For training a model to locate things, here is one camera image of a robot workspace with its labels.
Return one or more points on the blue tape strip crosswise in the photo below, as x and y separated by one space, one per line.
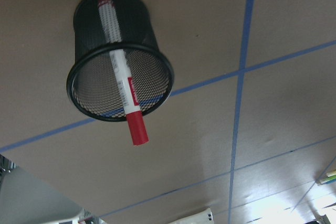
174 93

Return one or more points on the red whiteboard marker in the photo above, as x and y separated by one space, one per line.
131 106

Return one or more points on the black mesh pen cup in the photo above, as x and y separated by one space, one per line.
91 83

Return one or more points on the blue tape strip lengthwise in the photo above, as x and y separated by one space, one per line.
239 94

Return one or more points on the green highlighter pen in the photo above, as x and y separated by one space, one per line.
327 180

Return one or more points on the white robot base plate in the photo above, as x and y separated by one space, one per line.
203 217

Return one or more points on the yellow highlighter pen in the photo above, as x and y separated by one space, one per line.
331 173

